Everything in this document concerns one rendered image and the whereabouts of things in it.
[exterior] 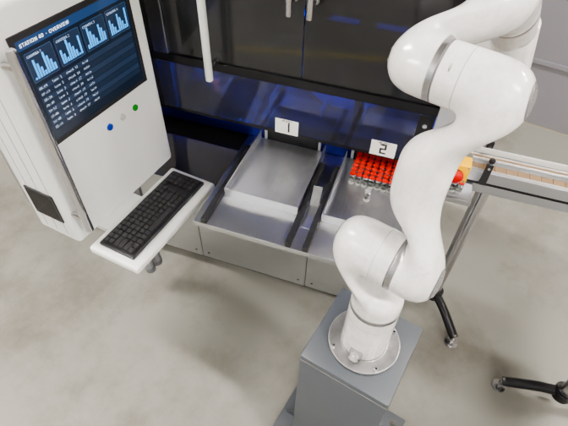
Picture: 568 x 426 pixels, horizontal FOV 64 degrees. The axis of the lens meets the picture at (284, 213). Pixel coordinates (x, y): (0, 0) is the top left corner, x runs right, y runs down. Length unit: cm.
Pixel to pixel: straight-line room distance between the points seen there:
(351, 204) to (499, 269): 136
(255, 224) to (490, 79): 93
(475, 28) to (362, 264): 46
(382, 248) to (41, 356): 183
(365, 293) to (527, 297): 173
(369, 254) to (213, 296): 152
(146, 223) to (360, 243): 87
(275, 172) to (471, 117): 99
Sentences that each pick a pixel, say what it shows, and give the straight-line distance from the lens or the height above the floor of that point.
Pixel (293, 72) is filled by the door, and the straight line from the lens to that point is 149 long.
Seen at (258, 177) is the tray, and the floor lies 88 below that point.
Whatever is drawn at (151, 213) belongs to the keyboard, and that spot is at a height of 83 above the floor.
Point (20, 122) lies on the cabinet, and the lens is 133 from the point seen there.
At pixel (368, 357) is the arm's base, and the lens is 122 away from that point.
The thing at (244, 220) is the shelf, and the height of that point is 88.
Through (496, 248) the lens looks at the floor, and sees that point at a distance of 282.
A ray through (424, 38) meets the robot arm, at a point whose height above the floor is 166.
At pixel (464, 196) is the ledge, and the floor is 88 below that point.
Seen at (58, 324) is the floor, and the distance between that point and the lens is 247.
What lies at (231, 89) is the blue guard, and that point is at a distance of 161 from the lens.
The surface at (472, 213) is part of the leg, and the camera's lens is 190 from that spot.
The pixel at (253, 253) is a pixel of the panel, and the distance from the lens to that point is 219.
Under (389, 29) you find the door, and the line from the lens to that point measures 136.
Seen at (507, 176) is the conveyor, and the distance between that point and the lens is 174.
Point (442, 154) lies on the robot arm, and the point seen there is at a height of 151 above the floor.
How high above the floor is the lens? 197
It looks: 47 degrees down
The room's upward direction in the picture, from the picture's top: 2 degrees clockwise
